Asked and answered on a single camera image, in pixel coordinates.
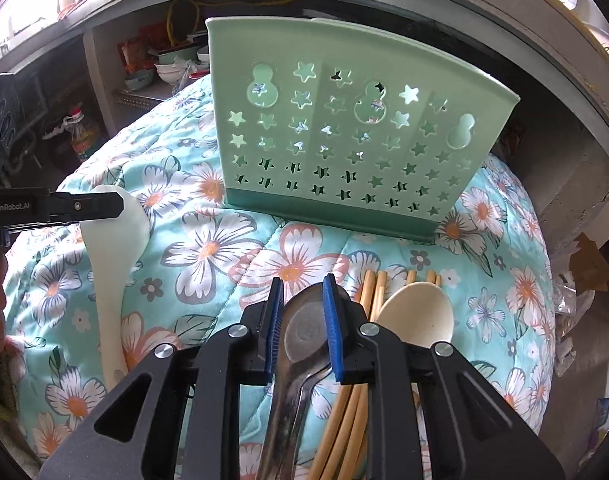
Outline metal spoon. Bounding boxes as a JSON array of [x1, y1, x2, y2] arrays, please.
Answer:
[[257, 284, 330, 479]]

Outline beige plastic spoon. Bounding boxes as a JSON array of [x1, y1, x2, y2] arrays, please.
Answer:
[[373, 280, 455, 349]]

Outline oil bottle under counter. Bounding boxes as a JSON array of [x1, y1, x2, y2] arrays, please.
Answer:
[[62, 105, 103, 162]]

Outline floral quilted cloth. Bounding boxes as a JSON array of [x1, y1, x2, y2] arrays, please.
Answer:
[[4, 79, 555, 464]]

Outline stacked bowls on shelf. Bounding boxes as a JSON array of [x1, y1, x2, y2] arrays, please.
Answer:
[[121, 44, 210, 91]]

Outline green plastic utensil holder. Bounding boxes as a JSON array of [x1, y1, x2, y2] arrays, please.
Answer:
[[207, 16, 519, 240]]

